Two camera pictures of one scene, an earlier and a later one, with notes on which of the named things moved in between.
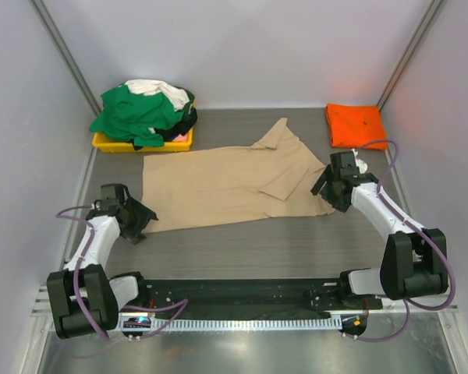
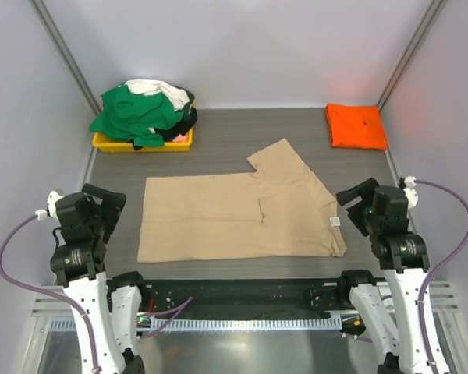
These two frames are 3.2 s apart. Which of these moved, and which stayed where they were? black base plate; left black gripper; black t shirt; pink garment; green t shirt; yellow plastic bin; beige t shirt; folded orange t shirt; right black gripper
Moved: left black gripper; beige t shirt; right black gripper
Stayed: folded orange t shirt; pink garment; green t shirt; black t shirt; yellow plastic bin; black base plate
